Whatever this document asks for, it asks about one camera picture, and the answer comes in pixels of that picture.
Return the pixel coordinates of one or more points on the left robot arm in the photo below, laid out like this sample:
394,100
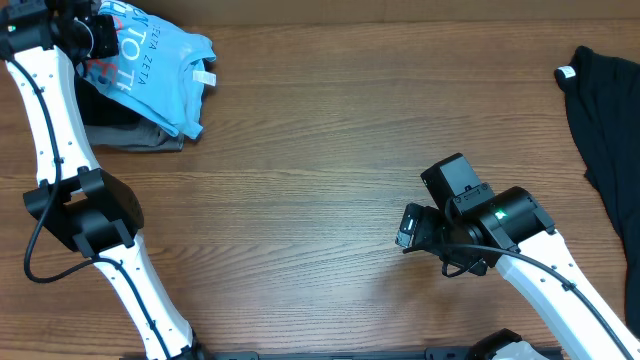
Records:
87,209

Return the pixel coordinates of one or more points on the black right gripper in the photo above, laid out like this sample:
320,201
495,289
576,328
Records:
428,219

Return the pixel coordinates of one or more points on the light blue printed t-shirt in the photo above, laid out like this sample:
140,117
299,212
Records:
159,71

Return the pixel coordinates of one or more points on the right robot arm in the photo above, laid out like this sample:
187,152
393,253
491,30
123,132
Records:
511,232

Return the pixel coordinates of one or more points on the black unfolded shirt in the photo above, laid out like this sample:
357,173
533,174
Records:
602,107

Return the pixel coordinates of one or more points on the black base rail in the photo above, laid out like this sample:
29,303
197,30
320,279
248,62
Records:
434,353

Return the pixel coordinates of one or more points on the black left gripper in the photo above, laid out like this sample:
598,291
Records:
105,48

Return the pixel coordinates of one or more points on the folded grey garment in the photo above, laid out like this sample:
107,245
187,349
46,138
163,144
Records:
143,136

